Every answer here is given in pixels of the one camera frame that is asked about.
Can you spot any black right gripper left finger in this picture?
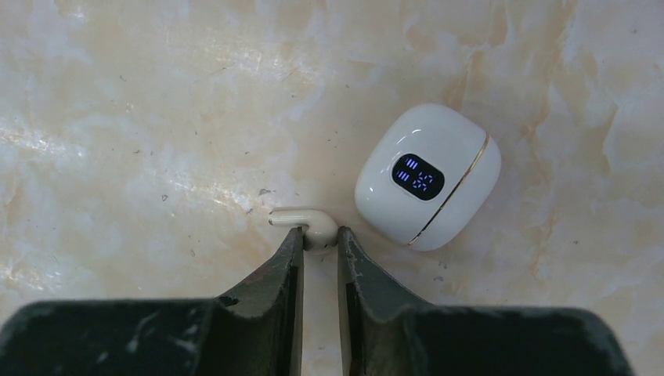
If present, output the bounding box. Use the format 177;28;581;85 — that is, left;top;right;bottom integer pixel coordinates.
1;228;304;375

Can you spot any small beige earbud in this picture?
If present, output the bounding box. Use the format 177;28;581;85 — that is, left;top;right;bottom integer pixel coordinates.
268;208;339;252

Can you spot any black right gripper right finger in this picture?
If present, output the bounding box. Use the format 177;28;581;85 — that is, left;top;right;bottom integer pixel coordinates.
337;226;633;375

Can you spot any white charging case gold trim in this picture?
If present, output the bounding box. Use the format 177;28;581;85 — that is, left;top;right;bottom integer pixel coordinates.
354;103;501;251

